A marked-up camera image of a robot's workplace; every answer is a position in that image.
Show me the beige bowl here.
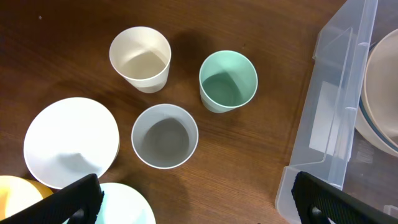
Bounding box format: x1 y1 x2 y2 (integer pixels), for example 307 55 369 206
364 30 397 147

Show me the white label in bin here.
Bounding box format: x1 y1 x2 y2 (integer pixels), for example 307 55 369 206
309 81 341 161

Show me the mint green small bowl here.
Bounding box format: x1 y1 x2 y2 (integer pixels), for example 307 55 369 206
63 182 157 224

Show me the mint green cup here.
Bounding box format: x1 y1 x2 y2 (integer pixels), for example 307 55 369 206
199 50 258 113

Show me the yellow small bowl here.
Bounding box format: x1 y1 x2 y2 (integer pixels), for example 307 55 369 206
1 175 53 220

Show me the white small bowl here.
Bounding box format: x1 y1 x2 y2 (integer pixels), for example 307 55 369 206
23 97 120 189

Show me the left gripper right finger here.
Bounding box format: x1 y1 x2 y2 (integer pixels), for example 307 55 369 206
291 171 397 224

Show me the dark blue bowl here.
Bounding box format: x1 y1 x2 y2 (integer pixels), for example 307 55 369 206
358 98 397 151

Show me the cream cup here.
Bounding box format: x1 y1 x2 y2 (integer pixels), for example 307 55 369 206
109 26 172 93

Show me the clear plastic storage bin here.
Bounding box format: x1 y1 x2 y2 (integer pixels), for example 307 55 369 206
275 0 397 223

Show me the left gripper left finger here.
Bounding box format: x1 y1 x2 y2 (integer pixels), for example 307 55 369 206
1 174 104 224

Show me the grey cup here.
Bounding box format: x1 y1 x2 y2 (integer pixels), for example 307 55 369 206
131 103 199 169

